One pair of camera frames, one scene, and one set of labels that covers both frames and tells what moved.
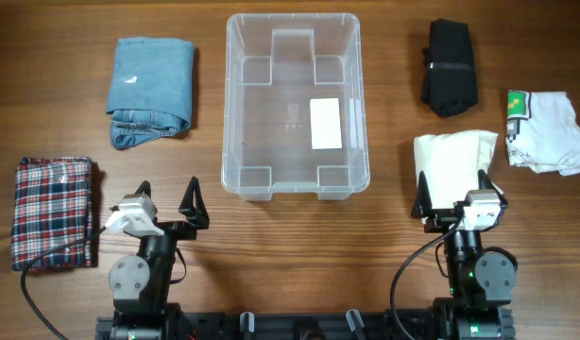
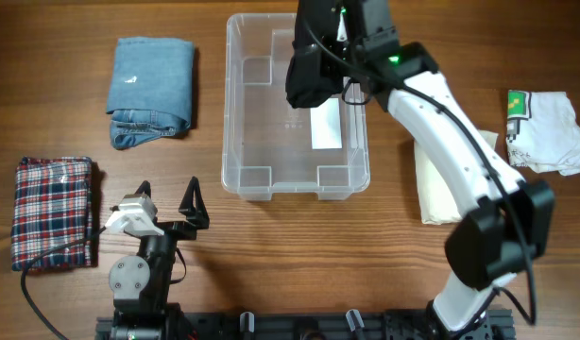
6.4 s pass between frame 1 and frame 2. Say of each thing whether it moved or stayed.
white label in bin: stayed
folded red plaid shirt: stayed
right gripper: moved
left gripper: stayed
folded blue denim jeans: stayed
